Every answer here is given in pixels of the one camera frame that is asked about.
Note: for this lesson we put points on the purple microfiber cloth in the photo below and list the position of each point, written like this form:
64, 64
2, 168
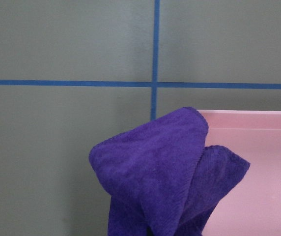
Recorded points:
162, 178

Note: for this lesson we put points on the pink plastic tray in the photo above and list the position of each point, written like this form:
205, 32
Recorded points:
253, 207

